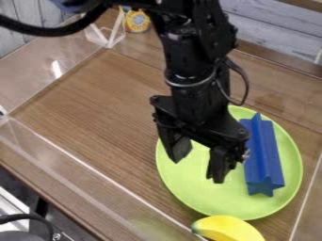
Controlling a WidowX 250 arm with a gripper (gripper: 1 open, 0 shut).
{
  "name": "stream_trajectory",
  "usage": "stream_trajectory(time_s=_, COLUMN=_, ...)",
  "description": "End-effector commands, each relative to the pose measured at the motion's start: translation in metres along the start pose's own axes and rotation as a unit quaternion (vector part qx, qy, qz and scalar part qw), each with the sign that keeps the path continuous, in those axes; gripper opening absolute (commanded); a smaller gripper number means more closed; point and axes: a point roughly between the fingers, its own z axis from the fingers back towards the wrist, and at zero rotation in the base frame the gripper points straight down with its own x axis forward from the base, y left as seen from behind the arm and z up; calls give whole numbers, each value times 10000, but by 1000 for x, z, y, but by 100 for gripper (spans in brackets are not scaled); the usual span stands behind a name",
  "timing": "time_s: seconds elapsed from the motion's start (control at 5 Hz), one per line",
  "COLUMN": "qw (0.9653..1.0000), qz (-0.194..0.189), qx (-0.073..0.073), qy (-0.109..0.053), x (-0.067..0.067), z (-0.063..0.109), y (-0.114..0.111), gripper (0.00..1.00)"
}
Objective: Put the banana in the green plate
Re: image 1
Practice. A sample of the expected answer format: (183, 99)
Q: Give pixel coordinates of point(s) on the green round plate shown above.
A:
(228, 198)

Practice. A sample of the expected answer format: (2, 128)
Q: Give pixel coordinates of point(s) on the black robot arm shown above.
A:
(196, 37)

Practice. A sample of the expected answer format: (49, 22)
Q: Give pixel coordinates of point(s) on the yellow and blue can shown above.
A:
(136, 21)

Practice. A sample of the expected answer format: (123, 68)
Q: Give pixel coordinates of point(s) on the yellow toy banana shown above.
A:
(225, 228)

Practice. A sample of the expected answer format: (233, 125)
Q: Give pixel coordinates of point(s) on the blue star-shaped block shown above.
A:
(263, 170)

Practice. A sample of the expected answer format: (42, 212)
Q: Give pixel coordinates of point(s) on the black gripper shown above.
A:
(193, 115)

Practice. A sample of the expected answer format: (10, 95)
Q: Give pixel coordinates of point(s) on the clear acrylic tray wall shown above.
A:
(77, 137)

